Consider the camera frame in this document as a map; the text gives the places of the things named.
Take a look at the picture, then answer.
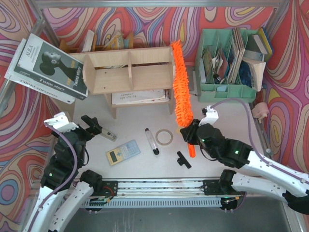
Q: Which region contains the black plastic clip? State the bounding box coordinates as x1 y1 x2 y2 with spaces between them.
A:
177 151 192 169

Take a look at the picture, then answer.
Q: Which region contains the green desk organizer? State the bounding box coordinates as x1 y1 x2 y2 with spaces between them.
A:
195 27 257 103

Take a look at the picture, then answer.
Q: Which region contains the white marker black cap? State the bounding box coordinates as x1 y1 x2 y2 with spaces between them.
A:
145 128 159 155

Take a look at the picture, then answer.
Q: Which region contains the spiral notebook on lower shelf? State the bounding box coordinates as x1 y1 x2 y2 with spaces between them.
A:
112 89 170 105

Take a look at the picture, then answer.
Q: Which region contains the wooden bookshelf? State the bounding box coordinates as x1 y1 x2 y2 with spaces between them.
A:
71 46 176 118

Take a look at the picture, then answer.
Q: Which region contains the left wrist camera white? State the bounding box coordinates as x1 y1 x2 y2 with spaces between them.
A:
44 112 79 133

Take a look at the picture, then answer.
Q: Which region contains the tape ring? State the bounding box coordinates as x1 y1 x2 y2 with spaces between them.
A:
155 129 173 146

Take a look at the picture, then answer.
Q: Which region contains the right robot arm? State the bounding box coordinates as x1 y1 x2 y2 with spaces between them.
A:
180 119 309 215

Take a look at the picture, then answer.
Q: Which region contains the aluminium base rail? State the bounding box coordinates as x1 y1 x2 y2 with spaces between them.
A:
28 178 295 201

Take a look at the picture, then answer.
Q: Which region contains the Twins story magazine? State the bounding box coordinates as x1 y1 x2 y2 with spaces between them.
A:
14 34 88 100

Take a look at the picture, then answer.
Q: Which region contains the black and white stapler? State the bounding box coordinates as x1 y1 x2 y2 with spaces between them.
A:
100 128 117 142

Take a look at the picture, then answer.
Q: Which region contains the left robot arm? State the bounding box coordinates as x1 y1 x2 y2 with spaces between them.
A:
23 112 103 232

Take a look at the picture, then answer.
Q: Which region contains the grey brown mat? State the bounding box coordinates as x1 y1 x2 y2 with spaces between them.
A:
186 66 194 91

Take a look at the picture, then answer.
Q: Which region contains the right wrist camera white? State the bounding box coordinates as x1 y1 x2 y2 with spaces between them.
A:
199 105 219 126

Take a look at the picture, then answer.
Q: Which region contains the grey pocket calculator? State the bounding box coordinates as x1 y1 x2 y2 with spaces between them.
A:
106 140 140 166

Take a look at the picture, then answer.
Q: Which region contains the blue yellow book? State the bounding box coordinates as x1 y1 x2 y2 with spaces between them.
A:
246 27 273 62

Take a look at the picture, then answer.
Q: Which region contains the open book beside organizer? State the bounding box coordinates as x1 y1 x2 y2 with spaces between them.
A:
242 57 266 92

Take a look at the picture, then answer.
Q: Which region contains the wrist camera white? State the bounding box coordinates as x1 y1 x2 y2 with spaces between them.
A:
44 112 79 133
199 105 219 126

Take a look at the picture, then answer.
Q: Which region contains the orange microfiber duster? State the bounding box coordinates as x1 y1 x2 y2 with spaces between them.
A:
169 40 196 159

